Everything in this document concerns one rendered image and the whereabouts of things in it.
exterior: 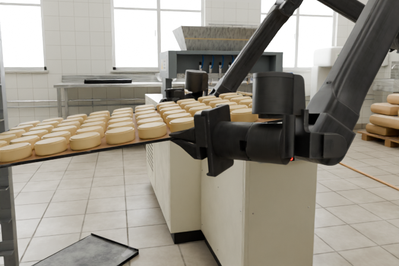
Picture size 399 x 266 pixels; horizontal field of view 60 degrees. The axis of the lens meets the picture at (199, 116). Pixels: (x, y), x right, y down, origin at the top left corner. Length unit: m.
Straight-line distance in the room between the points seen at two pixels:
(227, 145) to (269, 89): 0.10
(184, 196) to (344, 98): 1.70
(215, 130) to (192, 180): 1.62
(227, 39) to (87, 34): 3.44
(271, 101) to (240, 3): 5.25
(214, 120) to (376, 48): 0.26
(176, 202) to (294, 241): 0.80
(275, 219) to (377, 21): 1.12
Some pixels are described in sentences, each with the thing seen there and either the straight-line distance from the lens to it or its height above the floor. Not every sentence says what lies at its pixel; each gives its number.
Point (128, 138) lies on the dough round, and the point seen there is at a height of 0.96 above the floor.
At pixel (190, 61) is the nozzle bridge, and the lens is 2.10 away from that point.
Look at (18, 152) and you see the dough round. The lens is 0.62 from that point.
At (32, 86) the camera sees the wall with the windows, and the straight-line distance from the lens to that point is 5.42.
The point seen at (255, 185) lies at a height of 0.60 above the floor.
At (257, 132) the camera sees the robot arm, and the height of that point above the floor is 0.99.
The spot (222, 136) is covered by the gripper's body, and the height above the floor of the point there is 0.98.
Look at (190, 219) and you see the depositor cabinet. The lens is 2.21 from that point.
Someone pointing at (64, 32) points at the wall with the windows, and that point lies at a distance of 5.36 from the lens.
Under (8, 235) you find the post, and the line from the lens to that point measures 1.12.
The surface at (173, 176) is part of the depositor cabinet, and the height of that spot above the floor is 0.45.
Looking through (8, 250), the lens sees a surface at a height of 0.59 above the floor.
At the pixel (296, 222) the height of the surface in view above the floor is 0.42.
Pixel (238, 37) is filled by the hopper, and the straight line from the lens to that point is 2.15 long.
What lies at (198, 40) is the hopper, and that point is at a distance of 2.08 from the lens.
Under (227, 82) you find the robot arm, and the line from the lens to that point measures 1.07.
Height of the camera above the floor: 1.08
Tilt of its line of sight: 8 degrees down
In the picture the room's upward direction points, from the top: straight up
